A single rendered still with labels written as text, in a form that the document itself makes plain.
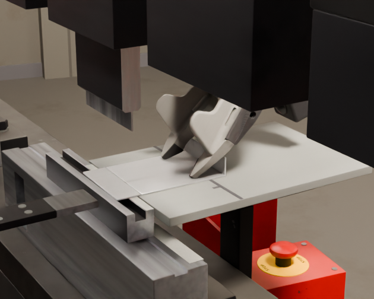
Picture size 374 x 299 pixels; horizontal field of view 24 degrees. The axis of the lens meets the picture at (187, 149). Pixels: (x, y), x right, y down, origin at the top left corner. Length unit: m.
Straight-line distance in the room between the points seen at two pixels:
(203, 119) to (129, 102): 0.11
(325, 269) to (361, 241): 1.85
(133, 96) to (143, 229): 0.14
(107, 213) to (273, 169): 0.19
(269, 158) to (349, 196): 2.44
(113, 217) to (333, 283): 0.44
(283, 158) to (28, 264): 0.32
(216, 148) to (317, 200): 2.46
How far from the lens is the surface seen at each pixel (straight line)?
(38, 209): 0.85
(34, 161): 1.07
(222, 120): 0.92
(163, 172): 0.94
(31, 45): 4.99
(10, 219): 0.84
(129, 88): 0.82
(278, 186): 0.91
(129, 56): 0.81
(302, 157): 0.99
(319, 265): 1.23
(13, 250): 1.07
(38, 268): 1.02
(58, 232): 0.98
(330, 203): 3.34
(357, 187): 3.51
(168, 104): 0.96
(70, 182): 0.96
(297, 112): 0.99
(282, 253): 1.20
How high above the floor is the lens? 1.36
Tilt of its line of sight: 21 degrees down
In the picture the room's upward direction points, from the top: straight up
